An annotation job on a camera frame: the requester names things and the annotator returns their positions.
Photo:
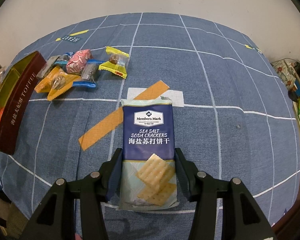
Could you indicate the gold and red toffee tin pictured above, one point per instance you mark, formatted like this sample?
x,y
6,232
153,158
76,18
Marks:
x,y
15,93

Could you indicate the orange nut snack packet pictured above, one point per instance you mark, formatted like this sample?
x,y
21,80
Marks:
x,y
56,83

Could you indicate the yellow-edged date candy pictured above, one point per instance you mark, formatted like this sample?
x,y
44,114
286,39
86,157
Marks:
x,y
117,62

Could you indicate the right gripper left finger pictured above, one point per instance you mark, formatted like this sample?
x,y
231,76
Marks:
x,y
54,217

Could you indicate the navy soda cracker packet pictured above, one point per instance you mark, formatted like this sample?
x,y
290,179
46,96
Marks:
x,y
148,180

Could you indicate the grey sesame bar packet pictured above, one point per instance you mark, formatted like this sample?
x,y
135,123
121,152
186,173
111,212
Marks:
x,y
48,66

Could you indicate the blue-edged dark sesame candy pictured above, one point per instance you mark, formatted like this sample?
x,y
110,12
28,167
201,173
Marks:
x,y
89,75

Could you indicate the pink patterned candy packet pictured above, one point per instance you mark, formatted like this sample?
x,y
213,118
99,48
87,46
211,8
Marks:
x,y
78,61

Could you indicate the blue grid tablecloth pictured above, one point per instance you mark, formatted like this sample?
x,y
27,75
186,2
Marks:
x,y
232,113

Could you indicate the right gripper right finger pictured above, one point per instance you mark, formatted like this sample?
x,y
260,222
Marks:
x,y
242,218

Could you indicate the blue chocolate candy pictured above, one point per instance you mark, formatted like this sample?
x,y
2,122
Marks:
x,y
62,60

